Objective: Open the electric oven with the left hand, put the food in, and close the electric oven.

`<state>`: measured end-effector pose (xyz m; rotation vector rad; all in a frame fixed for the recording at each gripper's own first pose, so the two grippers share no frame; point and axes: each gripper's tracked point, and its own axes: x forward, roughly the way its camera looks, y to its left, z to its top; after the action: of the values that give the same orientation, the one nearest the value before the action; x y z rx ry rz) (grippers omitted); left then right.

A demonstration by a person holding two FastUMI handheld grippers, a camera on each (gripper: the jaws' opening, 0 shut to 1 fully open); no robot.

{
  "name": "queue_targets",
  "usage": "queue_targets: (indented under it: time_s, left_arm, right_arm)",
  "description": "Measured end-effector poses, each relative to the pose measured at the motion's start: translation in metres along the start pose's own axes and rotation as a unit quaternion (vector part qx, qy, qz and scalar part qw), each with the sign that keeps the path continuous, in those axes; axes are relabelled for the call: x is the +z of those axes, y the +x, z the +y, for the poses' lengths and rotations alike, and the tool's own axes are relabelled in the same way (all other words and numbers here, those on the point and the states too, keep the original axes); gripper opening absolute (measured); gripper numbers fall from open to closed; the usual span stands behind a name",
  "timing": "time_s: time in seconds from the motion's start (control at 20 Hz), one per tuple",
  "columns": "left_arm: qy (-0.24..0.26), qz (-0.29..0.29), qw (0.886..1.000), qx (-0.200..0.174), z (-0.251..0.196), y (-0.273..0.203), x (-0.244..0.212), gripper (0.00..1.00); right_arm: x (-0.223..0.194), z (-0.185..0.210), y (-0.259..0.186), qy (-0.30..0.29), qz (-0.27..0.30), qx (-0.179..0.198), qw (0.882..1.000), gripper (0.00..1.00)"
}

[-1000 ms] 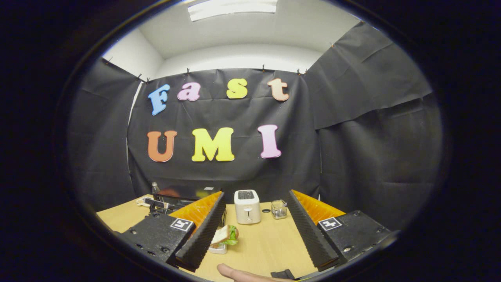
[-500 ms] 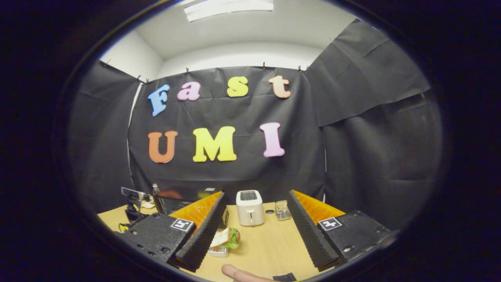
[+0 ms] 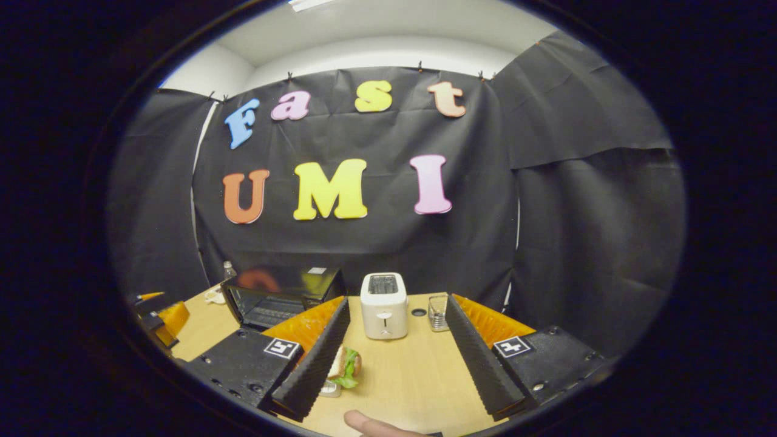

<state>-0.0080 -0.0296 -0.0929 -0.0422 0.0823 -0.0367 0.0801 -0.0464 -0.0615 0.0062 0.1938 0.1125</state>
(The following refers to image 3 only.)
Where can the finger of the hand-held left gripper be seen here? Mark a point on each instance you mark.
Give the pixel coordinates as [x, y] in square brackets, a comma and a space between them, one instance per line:
[173, 318]
[150, 296]

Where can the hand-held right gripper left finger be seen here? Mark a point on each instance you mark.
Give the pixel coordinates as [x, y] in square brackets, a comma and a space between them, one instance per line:
[315, 364]

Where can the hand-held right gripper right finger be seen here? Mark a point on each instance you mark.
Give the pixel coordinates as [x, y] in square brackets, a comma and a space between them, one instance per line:
[479, 358]

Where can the sandwich with lettuce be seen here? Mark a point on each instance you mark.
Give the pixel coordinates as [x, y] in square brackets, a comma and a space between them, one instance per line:
[349, 367]

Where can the black electric oven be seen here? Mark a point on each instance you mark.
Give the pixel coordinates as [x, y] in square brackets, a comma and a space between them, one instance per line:
[273, 280]

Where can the small white cup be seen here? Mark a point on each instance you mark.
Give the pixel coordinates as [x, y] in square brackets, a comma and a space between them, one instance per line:
[329, 390]

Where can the white plate with greens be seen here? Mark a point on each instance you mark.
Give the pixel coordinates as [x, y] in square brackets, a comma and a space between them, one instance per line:
[214, 297]

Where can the clear glass utensil holder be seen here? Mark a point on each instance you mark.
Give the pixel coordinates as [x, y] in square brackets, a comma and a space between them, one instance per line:
[437, 318]

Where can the clear plastic water bottle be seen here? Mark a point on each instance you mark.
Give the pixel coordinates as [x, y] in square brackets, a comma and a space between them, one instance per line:
[229, 272]

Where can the white toaster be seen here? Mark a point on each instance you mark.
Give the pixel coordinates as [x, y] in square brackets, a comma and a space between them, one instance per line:
[383, 306]

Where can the black backdrop cloth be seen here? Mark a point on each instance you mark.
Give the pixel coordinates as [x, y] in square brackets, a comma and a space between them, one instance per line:
[461, 243]

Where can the large ceiling light panel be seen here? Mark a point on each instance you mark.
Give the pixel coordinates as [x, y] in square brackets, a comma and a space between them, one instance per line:
[309, 3]

